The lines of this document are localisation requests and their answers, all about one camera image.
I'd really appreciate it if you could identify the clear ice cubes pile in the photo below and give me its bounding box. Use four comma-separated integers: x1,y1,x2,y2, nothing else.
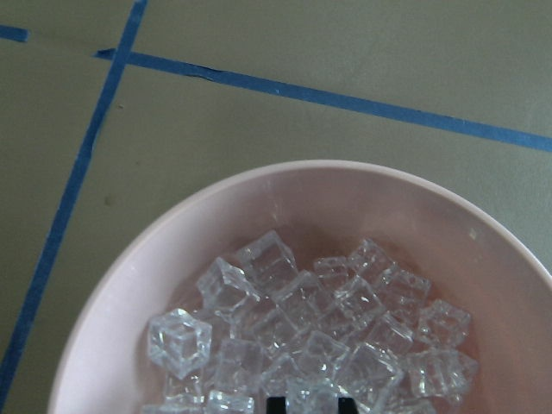
141,232,479,413

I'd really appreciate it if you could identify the pink bowl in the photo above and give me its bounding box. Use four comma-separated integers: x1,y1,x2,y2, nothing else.
48,160,551,413

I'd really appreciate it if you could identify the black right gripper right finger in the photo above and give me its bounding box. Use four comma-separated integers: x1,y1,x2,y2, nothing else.
337,397,358,414

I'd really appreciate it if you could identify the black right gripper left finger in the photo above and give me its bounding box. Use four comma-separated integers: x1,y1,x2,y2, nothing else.
266,396,287,414

